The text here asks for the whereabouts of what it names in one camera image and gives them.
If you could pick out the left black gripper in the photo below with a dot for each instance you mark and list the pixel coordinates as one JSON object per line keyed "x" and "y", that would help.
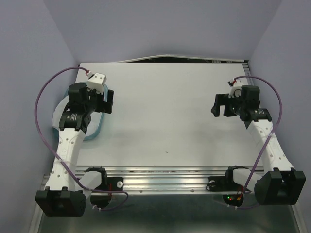
{"x": 104, "y": 107}

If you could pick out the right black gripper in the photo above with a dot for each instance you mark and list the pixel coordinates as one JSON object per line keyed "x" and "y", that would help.
{"x": 220, "y": 99}

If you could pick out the white skirt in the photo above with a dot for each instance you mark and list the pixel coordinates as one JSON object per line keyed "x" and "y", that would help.
{"x": 92, "y": 127}

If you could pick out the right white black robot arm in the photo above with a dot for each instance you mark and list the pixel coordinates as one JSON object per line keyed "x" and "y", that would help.
{"x": 281, "y": 183}

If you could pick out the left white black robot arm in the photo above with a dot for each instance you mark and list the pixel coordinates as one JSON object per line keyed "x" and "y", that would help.
{"x": 64, "y": 194}

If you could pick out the teal plastic bin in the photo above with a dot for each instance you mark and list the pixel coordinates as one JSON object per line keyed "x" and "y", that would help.
{"x": 83, "y": 109}

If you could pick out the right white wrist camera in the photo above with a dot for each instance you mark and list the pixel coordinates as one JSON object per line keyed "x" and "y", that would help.
{"x": 236, "y": 88}

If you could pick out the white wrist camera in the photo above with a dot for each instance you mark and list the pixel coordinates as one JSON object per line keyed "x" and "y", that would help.
{"x": 236, "y": 88}
{"x": 96, "y": 82}

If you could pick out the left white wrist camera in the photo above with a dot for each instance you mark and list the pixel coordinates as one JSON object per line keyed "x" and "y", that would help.
{"x": 96, "y": 82}

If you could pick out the aluminium frame rail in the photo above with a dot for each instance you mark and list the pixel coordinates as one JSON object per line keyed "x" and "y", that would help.
{"x": 166, "y": 180}

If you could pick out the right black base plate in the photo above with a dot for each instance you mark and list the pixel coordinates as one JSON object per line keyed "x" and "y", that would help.
{"x": 220, "y": 184}

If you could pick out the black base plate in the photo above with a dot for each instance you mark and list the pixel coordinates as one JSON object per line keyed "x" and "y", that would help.
{"x": 110, "y": 184}
{"x": 220, "y": 184}

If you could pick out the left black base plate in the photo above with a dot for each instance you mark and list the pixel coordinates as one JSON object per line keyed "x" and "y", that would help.
{"x": 110, "y": 184}

